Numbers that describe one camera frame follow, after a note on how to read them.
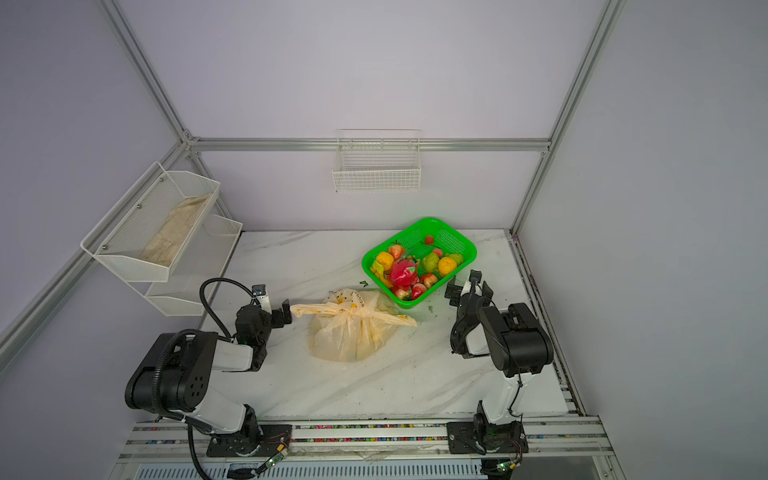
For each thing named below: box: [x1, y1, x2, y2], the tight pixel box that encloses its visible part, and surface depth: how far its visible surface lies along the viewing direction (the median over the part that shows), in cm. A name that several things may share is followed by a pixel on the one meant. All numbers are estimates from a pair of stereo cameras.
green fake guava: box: [423, 252, 439, 273], surface depth 106 cm
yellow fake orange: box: [376, 251, 395, 271], surface depth 100 cm
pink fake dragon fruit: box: [389, 258, 418, 291], surface depth 95 cm
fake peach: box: [388, 244, 404, 260], surface depth 104 cm
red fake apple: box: [412, 283, 427, 300], surface depth 97 cm
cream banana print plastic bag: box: [290, 288, 417, 362], surface depth 85 cm
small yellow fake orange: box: [438, 257, 457, 276], surface depth 103 cm
